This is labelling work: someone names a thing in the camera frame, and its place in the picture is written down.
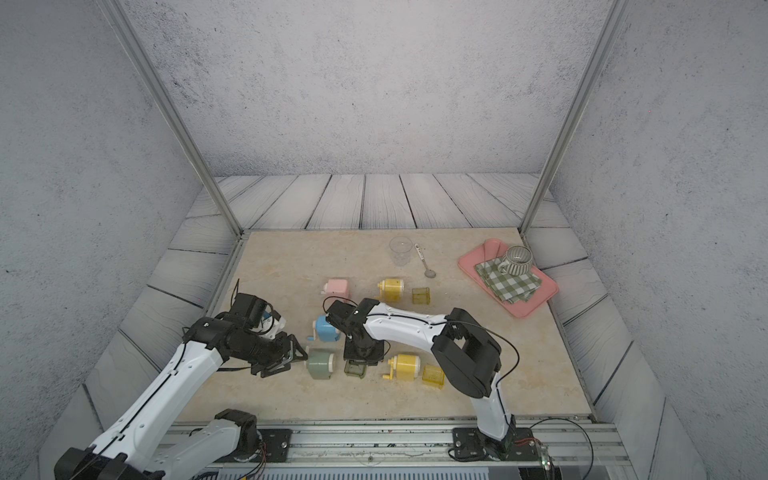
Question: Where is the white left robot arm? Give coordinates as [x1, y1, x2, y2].
[54, 293, 308, 479]

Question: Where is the left aluminium frame post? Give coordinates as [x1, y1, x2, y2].
[98, 0, 244, 239]

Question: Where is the yellow sharpener top row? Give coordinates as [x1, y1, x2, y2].
[378, 278, 405, 304]

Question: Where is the green transparent sharpener tray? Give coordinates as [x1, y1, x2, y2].
[344, 360, 367, 379]

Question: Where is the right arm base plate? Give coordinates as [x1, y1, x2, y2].
[448, 427, 541, 462]

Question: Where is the right aluminium frame post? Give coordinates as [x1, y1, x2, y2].
[519, 0, 631, 237]

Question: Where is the yellow transparent tray bottom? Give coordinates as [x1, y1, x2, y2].
[421, 365, 445, 389]

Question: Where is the aluminium front rail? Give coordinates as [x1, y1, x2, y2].
[259, 417, 637, 479]

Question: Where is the olive yellow tray top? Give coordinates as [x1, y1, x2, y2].
[411, 287, 431, 305]

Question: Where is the pink serving tray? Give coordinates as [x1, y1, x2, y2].
[458, 239, 559, 318]

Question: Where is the pink pencil sharpener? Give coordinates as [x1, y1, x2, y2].
[321, 278, 351, 299]

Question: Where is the clear plastic cup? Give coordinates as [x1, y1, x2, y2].
[389, 236, 414, 267]

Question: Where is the blue pencil sharpener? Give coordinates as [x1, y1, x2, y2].
[308, 315, 341, 342]

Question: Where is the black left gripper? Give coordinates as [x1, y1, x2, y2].
[235, 330, 312, 376]

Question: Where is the aluminium frame post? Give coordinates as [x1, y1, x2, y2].
[519, 0, 631, 237]
[98, 0, 244, 239]

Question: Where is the green checkered cloth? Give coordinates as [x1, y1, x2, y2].
[474, 258, 542, 303]

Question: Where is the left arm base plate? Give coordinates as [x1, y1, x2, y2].
[233, 427, 293, 463]

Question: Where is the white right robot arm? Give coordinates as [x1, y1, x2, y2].
[325, 298, 516, 458]

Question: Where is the striped ceramic mug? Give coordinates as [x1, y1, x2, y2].
[498, 245, 533, 277]

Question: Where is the green pencil sharpener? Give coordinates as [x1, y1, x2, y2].
[306, 349, 336, 380]

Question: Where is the yellow sharpener row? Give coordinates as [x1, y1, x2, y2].
[378, 278, 405, 304]
[382, 354, 421, 380]

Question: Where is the metal spoon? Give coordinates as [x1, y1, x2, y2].
[414, 244, 436, 279]

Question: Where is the yellow sharpener bottom row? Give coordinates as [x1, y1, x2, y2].
[382, 354, 421, 380]

